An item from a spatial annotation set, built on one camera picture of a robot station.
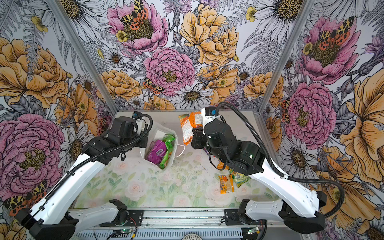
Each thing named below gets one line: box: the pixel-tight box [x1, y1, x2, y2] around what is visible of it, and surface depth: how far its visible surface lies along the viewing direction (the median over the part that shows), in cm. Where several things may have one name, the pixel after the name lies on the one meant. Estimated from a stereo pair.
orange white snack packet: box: [178, 111, 204, 146], surface depth 62 cm
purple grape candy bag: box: [147, 139, 167, 165], surface depth 83 cm
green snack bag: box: [159, 134, 176, 169], surface depth 83 cm
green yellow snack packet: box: [229, 168, 252, 188], surface depth 87 cm
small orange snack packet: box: [218, 174, 235, 194], surface depth 85 cm
